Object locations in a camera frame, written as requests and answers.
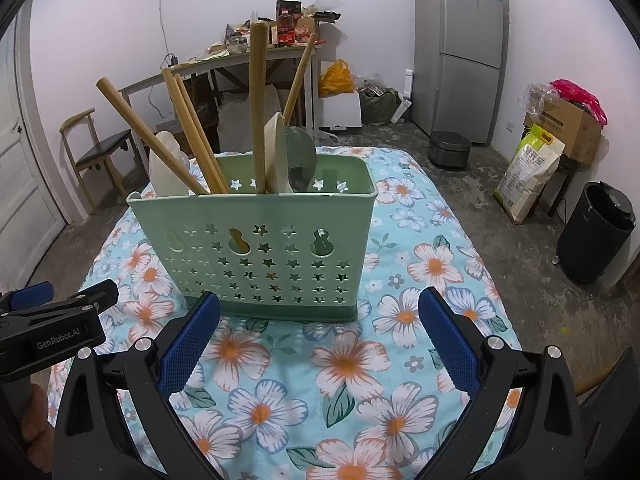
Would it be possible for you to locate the white door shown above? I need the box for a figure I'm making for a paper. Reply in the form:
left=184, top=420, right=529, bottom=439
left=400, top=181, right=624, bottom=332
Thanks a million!
left=0, top=15, right=68, bottom=261

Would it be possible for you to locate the white sack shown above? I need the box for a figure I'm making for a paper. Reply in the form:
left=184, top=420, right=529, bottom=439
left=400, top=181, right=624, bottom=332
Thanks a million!
left=217, top=85, right=281, bottom=153

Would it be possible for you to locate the pile of food packages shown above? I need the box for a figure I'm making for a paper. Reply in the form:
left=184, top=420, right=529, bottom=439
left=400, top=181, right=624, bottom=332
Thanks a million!
left=207, top=0, right=346, bottom=56

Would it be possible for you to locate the white upright appliance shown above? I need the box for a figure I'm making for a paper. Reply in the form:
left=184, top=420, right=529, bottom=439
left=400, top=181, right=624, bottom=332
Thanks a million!
left=402, top=69, right=415, bottom=121

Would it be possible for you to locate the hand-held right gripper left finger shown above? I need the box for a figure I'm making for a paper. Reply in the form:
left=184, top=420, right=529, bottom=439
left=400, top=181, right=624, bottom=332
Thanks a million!
left=51, top=290, right=222, bottom=480

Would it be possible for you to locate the white plastic spoon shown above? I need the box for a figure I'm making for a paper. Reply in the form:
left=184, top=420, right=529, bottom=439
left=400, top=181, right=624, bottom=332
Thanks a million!
left=148, top=131, right=191, bottom=196

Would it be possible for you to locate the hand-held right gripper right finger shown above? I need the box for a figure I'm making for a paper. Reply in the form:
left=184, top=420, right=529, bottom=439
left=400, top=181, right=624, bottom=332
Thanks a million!
left=417, top=286, right=584, bottom=480

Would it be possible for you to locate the black trash bin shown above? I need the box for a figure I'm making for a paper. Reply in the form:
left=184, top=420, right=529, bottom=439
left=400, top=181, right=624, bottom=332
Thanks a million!
left=556, top=181, right=636, bottom=286

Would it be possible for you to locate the yellow plastic bag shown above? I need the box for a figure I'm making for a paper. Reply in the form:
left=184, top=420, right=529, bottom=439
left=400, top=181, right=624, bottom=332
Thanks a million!
left=319, top=59, right=356, bottom=98

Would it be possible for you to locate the bundle of bamboo chopsticks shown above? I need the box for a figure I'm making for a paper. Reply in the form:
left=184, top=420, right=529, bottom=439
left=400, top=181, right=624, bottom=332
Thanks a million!
left=96, top=22, right=319, bottom=196

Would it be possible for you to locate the grey-green plastic spoon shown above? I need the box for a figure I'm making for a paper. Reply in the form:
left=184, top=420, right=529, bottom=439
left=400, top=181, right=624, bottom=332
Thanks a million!
left=284, top=125, right=318, bottom=193

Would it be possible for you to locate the pale green soup spoon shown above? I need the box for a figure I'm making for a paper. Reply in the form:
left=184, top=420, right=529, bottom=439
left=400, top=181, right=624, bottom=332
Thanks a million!
left=263, top=111, right=295, bottom=194

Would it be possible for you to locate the rice bag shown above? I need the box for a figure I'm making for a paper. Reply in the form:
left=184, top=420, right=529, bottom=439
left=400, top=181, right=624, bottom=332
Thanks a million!
left=494, top=124, right=566, bottom=224

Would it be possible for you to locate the pink plastic bag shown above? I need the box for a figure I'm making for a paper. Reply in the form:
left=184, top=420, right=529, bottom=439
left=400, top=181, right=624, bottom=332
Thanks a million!
left=550, top=79, right=608, bottom=126

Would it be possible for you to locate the green bag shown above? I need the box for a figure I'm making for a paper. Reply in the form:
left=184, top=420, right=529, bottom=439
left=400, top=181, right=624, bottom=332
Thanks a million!
left=359, top=77, right=401, bottom=126

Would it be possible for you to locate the floral blue blanket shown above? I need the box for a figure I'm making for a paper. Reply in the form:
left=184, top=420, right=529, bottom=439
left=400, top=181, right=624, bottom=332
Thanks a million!
left=47, top=145, right=523, bottom=480

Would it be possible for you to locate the red-label oil bottle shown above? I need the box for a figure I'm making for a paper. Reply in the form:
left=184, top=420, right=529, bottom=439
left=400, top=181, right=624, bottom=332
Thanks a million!
left=276, top=0, right=301, bottom=46

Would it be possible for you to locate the black rice cooker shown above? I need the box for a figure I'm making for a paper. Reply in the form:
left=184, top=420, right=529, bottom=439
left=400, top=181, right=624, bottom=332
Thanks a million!
left=427, top=131, right=472, bottom=170

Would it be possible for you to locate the wooden table with white legs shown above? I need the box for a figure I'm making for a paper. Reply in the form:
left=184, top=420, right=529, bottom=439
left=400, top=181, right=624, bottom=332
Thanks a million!
left=118, top=42, right=321, bottom=161

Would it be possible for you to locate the grey refrigerator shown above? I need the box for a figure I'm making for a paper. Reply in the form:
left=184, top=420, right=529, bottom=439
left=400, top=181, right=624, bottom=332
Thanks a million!
left=412, top=0, right=510, bottom=146

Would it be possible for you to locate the green plastic utensil holder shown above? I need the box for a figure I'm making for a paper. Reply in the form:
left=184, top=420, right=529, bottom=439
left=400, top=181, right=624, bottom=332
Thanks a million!
left=126, top=152, right=378, bottom=322

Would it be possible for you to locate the clear plastic bag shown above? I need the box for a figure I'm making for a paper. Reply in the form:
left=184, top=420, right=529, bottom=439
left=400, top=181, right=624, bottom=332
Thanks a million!
left=520, top=82, right=556, bottom=116

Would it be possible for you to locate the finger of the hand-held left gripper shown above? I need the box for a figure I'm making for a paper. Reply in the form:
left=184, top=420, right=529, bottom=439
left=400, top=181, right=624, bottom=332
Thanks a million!
left=29, top=279, right=120, bottom=319
left=0, top=282, right=55, bottom=314

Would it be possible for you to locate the wooden stool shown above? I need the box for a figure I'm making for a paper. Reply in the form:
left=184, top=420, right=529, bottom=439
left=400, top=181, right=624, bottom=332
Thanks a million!
left=549, top=155, right=581, bottom=217

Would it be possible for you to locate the white box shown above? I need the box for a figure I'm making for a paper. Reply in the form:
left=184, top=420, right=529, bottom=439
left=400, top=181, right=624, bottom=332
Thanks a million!
left=315, top=91, right=362, bottom=131

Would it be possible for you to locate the person's left hand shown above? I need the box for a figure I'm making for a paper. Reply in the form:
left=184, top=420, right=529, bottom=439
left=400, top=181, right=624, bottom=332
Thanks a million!
left=20, top=382, right=57, bottom=468

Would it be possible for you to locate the cardboard box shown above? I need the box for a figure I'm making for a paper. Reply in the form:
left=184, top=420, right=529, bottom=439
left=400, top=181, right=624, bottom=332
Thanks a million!
left=524, top=96, right=603, bottom=166

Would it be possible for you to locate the wooden chair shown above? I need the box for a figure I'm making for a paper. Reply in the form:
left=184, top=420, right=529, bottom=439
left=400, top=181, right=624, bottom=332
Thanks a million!
left=60, top=107, right=151, bottom=211

